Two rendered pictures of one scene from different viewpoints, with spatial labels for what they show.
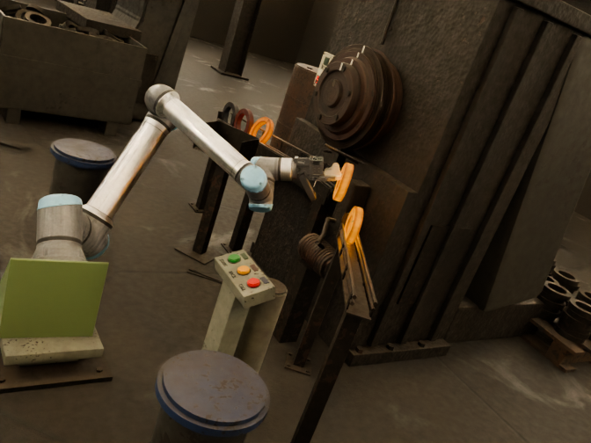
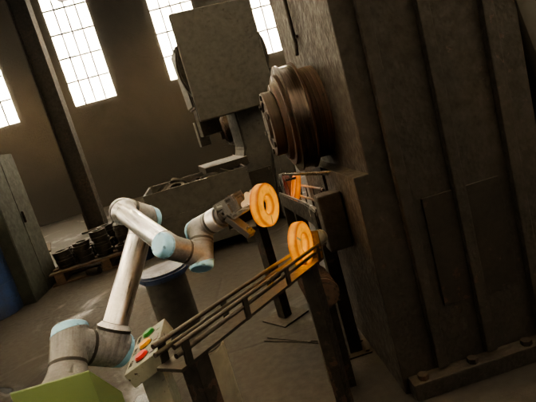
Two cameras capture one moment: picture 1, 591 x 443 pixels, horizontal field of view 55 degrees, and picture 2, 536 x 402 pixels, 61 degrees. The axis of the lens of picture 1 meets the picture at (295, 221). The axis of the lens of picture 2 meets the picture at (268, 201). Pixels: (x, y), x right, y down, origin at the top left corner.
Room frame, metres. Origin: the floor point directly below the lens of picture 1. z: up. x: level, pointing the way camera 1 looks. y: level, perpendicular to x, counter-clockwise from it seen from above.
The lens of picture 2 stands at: (0.84, -1.02, 1.17)
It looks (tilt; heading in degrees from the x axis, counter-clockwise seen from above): 11 degrees down; 34
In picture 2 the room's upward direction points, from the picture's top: 16 degrees counter-clockwise
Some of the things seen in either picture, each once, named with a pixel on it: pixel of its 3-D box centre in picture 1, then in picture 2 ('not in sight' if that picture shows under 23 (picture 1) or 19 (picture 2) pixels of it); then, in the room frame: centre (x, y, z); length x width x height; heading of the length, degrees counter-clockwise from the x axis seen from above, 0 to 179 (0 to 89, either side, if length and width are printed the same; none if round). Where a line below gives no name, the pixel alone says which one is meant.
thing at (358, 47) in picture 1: (352, 98); (293, 118); (2.65, -0.06, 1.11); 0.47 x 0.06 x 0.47; 38
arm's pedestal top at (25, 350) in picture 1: (47, 329); not in sight; (1.71, 0.72, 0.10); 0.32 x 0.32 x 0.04; 39
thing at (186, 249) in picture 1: (212, 192); (266, 260); (2.90, 0.48, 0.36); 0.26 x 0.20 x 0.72; 73
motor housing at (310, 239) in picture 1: (305, 294); (329, 331); (2.31, -0.15, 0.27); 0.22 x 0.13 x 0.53; 38
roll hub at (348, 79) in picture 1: (335, 94); (272, 124); (2.59, 0.02, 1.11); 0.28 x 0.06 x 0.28; 38
